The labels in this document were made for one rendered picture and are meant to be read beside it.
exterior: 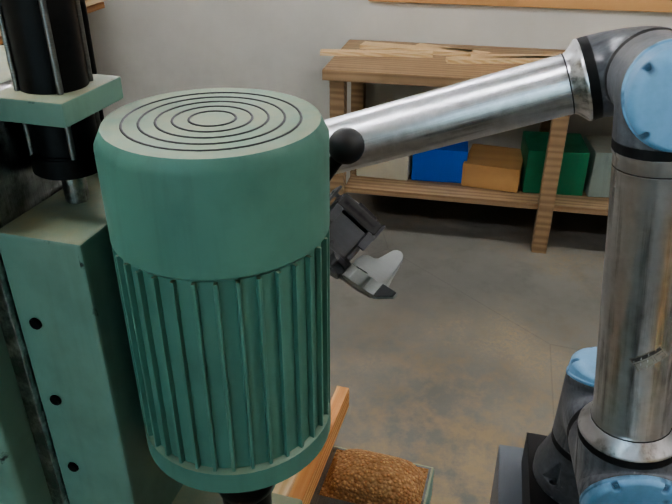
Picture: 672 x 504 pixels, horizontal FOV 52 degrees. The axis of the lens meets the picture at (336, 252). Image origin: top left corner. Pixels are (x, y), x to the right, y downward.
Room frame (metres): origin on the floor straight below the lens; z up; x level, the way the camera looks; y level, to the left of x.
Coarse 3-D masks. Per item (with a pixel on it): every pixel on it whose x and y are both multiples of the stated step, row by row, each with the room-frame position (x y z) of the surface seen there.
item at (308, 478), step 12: (336, 396) 0.83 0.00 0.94; (348, 396) 0.85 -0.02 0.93; (336, 408) 0.80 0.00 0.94; (336, 420) 0.78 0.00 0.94; (336, 432) 0.78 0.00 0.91; (324, 444) 0.73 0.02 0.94; (324, 456) 0.72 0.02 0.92; (312, 468) 0.68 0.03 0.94; (300, 480) 0.66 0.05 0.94; (312, 480) 0.67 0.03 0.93; (300, 492) 0.64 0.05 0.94; (312, 492) 0.67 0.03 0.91
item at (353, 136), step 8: (344, 128) 0.61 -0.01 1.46; (352, 128) 0.62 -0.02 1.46; (336, 136) 0.61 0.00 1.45; (344, 136) 0.60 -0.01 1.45; (352, 136) 0.61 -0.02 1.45; (360, 136) 0.61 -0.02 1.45; (336, 144) 0.60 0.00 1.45; (344, 144) 0.60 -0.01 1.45; (352, 144) 0.60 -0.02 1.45; (360, 144) 0.61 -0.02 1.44; (336, 152) 0.60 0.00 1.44; (344, 152) 0.60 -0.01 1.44; (352, 152) 0.60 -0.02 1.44; (360, 152) 0.60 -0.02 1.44; (336, 160) 0.61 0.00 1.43; (344, 160) 0.60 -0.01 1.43; (352, 160) 0.60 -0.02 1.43; (336, 168) 0.61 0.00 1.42
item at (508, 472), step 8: (504, 448) 1.10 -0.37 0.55; (512, 448) 1.10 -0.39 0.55; (520, 448) 1.10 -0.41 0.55; (504, 456) 1.08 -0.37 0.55; (512, 456) 1.08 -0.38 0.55; (520, 456) 1.08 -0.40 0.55; (496, 464) 1.10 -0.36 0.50; (504, 464) 1.06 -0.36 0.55; (512, 464) 1.06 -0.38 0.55; (520, 464) 1.06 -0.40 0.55; (496, 472) 1.08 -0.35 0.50; (504, 472) 1.04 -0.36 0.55; (512, 472) 1.04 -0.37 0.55; (520, 472) 1.04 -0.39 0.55; (496, 480) 1.05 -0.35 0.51; (504, 480) 1.01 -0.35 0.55; (512, 480) 1.01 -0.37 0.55; (520, 480) 1.01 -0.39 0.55; (496, 488) 1.03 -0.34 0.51; (504, 488) 0.99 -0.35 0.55; (512, 488) 0.99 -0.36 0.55; (520, 488) 0.99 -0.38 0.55; (496, 496) 1.00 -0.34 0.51; (504, 496) 0.97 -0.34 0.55; (512, 496) 0.97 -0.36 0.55; (520, 496) 0.97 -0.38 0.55
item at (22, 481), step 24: (0, 48) 0.66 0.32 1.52; (0, 72) 0.57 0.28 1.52; (0, 336) 0.48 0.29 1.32; (0, 360) 0.47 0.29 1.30; (0, 384) 0.46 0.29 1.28; (0, 408) 0.46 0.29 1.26; (24, 408) 0.48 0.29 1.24; (0, 432) 0.45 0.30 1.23; (24, 432) 0.47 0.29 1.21; (0, 456) 0.45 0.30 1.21; (24, 456) 0.46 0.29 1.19; (0, 480) 0.45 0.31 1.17; (24, 480) 0.46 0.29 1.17
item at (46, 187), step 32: (0, 128) 0.51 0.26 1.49; (0, 160) 0.50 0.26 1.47; (0, 192) 0.50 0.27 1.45; (32, 192) 0.53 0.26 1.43; (0, 224) 0.49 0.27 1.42; (0, 256) 0.48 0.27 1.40; (0, 288) 0.47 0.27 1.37; (0, 320) 0.48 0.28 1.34; (32, 384) 0.48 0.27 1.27; (32, 416) 0.48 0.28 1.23
